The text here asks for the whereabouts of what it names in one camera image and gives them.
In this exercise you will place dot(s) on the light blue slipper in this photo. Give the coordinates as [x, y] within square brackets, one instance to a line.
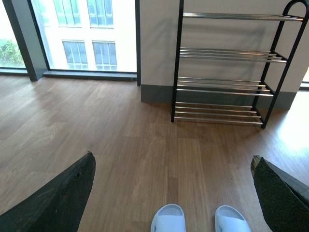
[228, 219]
[169, 218]

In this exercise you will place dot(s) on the dark window frame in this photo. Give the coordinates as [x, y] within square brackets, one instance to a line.
[77, 39]

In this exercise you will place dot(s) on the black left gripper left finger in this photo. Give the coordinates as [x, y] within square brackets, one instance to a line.
[58, 206]

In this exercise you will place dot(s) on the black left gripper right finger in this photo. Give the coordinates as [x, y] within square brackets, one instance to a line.
[284, 200]

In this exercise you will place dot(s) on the black metal shoe rack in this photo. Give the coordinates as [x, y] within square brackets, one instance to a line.
[231, 67]

